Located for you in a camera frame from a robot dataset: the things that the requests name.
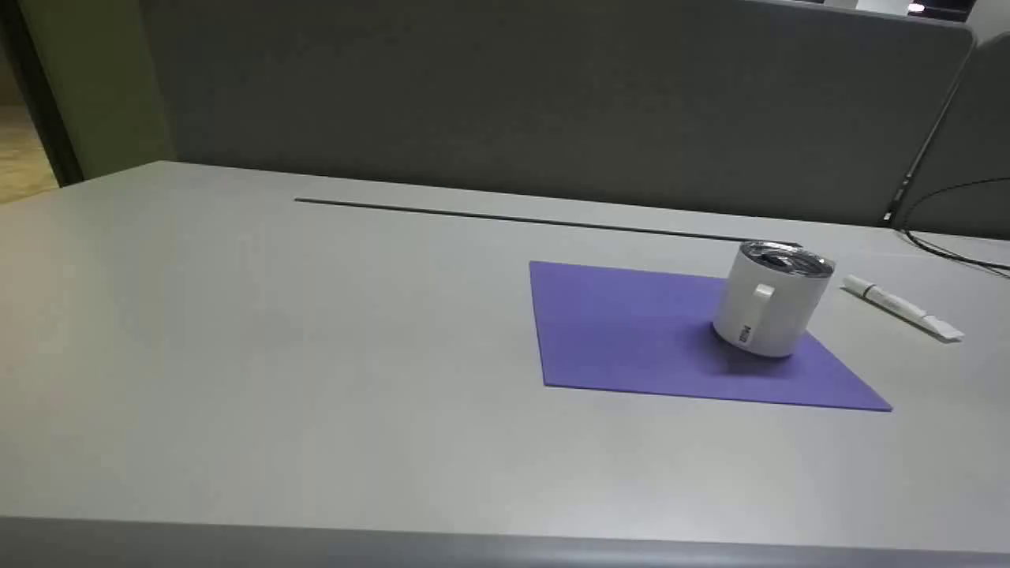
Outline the dark door frame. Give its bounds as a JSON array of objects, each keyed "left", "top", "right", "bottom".
[{"left": 0, "top": 0, "right": 86, "bottom": 190}]

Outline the purple rectangular mat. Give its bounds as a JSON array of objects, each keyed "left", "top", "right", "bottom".
[{"left": 527, "top": 259, "right": 898, "bottom": 415}]

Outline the black lid slider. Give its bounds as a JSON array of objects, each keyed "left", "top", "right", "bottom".
[{"left": 756, "top": 240, "right": 814, "bottom": 272}]

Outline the black cable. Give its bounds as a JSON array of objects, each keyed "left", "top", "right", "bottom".
[{"left": 900, "top": 175, "right": 1010, "bottom": 275}]

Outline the white cup with lid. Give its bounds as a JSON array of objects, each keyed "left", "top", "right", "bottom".
[{"left": 711, "top": 238, "right": 840, "bottom": 364}]

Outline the white tube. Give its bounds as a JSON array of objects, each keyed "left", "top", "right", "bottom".
[{"left": 840, "top": 272, "right": 966, "bottom": 343}]

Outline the large grey partition panel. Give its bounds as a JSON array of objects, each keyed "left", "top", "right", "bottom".
[{"left": 140, "top": 0, "right": 980, "bottom": 226}]

